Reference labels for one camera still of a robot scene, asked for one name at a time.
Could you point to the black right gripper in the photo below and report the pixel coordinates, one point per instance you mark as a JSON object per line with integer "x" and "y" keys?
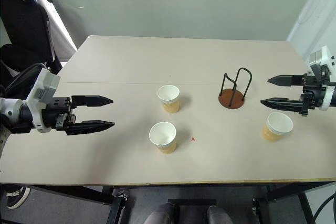
{"x": 313, "y": 90}

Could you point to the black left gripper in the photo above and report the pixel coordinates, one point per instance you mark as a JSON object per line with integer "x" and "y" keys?
{"x": 56, "y": 111}

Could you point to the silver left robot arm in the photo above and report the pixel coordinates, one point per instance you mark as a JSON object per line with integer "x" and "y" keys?
{"x": 13, "y": 115}

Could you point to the tan paper cup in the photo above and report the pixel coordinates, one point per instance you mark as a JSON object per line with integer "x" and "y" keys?
{"x": 277, "y": 127}
{"x": 169, "y": 98}
{"x": 163, "y": 137}

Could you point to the black office chair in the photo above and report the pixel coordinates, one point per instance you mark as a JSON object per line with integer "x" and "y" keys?
{"x": 25, "y": 24}

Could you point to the black and white sneaker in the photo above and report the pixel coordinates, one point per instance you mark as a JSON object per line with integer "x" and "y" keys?
{"x": 15, "y": 195}

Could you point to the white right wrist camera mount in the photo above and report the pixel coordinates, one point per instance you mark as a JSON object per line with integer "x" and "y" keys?
{"x": 324, "y": 77}

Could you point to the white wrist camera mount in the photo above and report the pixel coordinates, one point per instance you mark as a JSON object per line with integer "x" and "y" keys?
{"x": 42, "y": 95}
{"x": 324, "y": 77}

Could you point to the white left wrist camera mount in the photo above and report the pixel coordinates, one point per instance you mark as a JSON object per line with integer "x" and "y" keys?
{"x": 42, "y": 95}

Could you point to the black table frame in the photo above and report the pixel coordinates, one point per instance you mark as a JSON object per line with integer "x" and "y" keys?
{"x": 183, "y": 197}

